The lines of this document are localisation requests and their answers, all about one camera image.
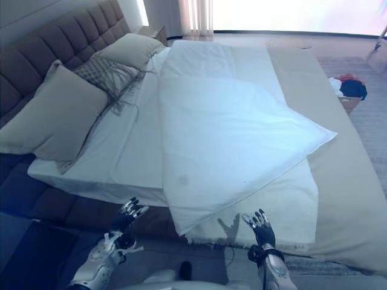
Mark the beige bedspread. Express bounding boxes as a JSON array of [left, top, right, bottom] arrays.
[[265, 39, 387, 268]]

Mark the white mattress sheet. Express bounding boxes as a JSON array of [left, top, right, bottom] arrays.
[[27, 47, 172, 209]]

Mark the pile of clothes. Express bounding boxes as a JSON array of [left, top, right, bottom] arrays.
[[328, 73, 368, 102]]

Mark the small wooden nightstand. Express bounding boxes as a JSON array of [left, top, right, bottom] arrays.
[[132, 25, 167, 47]]

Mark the woven fringed cushion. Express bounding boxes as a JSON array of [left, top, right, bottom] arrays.
[[72, 50, 146, 121]]

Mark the sheer window curtain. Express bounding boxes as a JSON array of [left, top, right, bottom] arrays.
[[177, 0, 215, 34]]

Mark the large beige pillow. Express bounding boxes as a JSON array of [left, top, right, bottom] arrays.
[[0, 59, 109, 175], [98, 32, 166, 68]]

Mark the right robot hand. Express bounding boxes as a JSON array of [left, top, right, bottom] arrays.
[[241, 207, 276, 247]]

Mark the cardboard box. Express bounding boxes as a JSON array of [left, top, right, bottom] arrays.
[[338, 95, 362, 115]]

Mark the white duvet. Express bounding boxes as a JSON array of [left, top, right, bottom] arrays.
[[157, 39, 339, 237]]

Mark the brown tufted headboard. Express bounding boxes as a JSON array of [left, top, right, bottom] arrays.
[[0, 0, 133, 121]]

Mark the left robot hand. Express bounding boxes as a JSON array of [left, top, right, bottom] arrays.
[[113, 196, 149, 236]]

